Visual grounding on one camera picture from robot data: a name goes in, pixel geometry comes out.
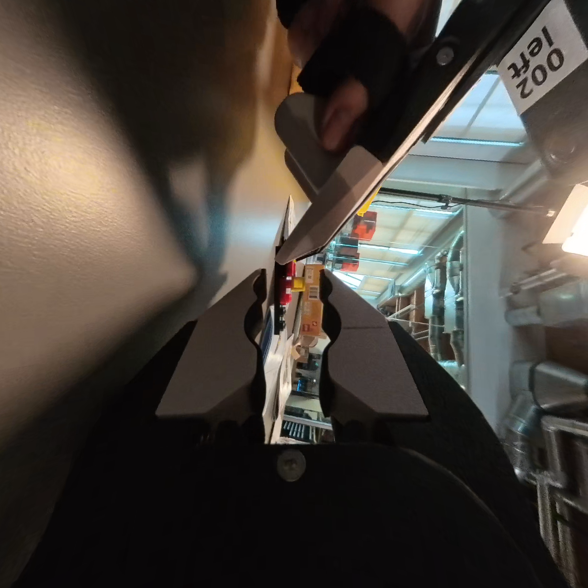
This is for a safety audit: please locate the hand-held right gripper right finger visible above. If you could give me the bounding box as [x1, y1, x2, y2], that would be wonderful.
[319, 269, 431, 433]

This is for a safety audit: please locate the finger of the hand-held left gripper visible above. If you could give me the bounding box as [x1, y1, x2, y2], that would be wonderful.
[274, 92, 383, 266]
[284, 148, 332, 199]

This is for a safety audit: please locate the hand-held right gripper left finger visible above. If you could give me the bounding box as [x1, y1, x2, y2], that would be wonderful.
[155, 269, 268, 431]

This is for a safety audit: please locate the black lego plate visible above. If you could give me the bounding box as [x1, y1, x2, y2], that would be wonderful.
[274, 246, 288, 334]

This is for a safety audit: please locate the lego instruction booklet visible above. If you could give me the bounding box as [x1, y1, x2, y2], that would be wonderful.
[261, 195, 296, 443]

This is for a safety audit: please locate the orange lego box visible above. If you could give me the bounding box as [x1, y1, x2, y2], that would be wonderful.
[300, 264, 325, 339]

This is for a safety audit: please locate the person's left hand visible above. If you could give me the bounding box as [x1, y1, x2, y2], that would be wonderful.
[276, 0, 443, 153]

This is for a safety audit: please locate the metal shelf rack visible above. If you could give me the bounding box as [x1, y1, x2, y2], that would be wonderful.
[324, 209, 383, 277]

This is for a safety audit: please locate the black stand pole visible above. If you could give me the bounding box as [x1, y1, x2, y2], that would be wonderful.
[370, 186, 554, 213]

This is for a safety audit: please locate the silver ventilation duct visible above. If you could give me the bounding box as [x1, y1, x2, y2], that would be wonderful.
[425, 230, 588, 588]

